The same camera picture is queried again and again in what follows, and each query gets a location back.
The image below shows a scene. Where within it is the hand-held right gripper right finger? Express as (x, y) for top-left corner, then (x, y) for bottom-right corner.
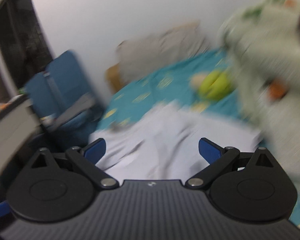
(185, 137), (274, 189)

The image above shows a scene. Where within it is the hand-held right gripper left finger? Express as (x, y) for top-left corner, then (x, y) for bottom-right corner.
(30, 137), (120, 189)

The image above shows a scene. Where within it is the white printed t-shirt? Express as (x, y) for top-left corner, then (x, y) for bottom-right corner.
(89, 102), (263, 180)

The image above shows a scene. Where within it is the green plush toy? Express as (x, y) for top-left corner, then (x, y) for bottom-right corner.
(190, 70), (234, 100)

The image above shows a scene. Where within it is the yellow headboard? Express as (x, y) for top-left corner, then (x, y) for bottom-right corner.
(105, 64), (125, 93)

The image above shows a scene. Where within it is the bed with teal sheet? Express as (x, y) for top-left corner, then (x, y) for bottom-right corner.
(95, 47), (300, 230)

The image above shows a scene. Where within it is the blue covered chair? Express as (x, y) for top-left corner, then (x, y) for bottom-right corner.
(25, 72), (55, 123)
(45, 50), (105, 133)

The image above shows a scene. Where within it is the pale green printed fleece blanket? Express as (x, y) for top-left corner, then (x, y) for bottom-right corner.
(220, 0), (300, 180)

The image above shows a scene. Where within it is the grey pillow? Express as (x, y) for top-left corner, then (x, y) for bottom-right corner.
(116, 22), (210, 80)

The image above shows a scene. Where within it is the dark barred window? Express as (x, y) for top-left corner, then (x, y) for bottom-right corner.
(0, 0), (53, 95)

